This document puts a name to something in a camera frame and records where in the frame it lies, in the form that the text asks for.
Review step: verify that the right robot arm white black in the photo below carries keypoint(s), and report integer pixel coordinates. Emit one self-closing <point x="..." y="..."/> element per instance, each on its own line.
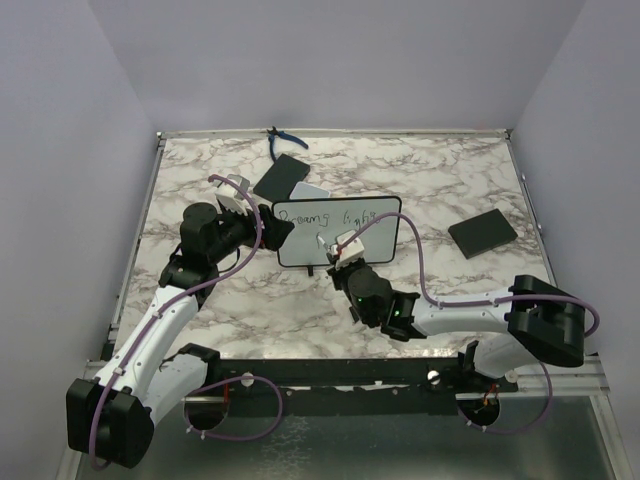
<point x="529" y="322"/>

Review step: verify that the black rectangular box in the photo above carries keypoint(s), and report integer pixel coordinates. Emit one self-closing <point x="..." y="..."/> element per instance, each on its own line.
<point x="280" y="179"/>

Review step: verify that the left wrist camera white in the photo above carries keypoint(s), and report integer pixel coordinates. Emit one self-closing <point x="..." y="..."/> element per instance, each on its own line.
<point x="230" y="198"/>

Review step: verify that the small white square device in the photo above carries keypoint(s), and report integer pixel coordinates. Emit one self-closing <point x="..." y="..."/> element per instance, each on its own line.
<point x="306" y="191"/>

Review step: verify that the small whiteboard black frame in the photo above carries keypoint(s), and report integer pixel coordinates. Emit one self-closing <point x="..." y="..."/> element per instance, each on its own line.
<point x="331" y="217"/>

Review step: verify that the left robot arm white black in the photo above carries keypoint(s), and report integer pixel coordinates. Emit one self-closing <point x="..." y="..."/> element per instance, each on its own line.
<point x="113" y="415"/>

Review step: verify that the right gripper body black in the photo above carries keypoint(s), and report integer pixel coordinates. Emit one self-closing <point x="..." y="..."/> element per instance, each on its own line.
<point x="341" y="274"/>

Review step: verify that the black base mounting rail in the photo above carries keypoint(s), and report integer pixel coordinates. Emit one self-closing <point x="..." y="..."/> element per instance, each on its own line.
<point x="342" y="387"/>

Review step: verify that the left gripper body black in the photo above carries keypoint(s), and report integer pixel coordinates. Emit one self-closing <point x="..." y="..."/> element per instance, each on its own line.
<point x="268" y="238"/>

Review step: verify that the black whiteboard marker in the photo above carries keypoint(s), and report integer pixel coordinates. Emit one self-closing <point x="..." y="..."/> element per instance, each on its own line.
<point x="323" y="244"/>

